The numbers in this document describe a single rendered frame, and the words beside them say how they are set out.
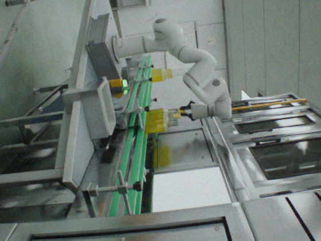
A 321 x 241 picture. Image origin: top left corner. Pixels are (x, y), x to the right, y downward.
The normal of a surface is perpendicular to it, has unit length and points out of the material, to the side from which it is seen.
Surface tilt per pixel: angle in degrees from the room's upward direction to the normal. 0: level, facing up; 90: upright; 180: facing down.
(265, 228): 90
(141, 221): 90
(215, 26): 90
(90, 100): 90
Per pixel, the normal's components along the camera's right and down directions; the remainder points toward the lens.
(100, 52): 0.07, 0.80
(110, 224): -0.14, -0.91
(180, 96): 0.00, 0.38
